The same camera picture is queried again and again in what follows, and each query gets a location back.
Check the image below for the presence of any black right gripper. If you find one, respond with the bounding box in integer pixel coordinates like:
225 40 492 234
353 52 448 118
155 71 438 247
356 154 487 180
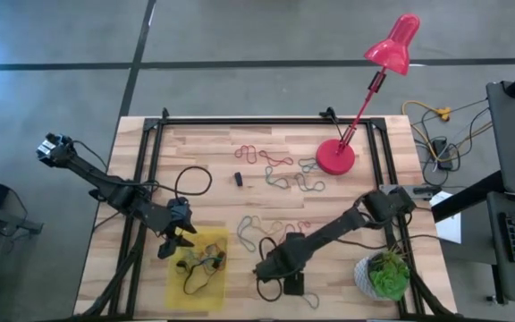
253 232 313 296

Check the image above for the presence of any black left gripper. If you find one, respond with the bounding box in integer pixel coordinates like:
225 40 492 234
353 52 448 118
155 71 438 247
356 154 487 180
156 197 198 260

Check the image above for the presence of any yellow rubber band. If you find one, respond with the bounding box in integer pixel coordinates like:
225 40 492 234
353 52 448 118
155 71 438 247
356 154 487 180
250 216 285 237
246 267 267 301

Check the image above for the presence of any yellow translucent plastic bin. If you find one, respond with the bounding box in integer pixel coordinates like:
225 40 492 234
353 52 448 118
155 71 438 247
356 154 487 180
164 227 230 311

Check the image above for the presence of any white pot with succulent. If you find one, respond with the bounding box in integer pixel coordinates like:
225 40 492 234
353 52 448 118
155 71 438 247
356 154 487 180
353 250 413 302

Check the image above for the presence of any red desk lamp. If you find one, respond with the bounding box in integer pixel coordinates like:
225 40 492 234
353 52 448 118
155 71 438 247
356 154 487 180
315 13 421 176

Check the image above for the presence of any white paper sheet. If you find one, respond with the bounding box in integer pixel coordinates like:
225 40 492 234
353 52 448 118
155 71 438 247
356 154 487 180
429 191 463 245

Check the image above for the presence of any grey metal stand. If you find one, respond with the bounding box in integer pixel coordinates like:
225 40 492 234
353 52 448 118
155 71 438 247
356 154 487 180
0 200 45 236

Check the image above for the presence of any black diagonal desk bar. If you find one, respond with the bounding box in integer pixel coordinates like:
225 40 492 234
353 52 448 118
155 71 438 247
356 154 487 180
430 172 507 224

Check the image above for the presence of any black power brick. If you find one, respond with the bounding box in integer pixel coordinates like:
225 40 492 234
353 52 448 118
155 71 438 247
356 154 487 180
432 138 454 172

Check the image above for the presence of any dark grey desk panel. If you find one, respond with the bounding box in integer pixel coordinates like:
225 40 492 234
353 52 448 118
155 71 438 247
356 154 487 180
485 80 515 200

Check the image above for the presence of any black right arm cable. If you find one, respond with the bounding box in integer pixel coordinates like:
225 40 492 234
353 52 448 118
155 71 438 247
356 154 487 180
255 235 285 303

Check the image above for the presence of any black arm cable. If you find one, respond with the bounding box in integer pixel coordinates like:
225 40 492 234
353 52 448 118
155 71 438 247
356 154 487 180
174 165 214 198
255 235 285 303

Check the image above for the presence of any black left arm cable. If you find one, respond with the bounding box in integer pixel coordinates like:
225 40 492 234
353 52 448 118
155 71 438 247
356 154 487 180
174 165 214 198

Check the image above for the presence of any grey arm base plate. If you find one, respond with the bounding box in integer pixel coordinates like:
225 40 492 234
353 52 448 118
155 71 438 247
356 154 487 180
378 183 443 201

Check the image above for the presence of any yellow cable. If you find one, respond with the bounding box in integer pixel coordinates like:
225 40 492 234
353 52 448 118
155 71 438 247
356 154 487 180
401 100 453 163

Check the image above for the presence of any black floor cable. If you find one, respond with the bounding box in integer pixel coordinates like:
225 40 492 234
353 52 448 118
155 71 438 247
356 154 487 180
411 98 494 180

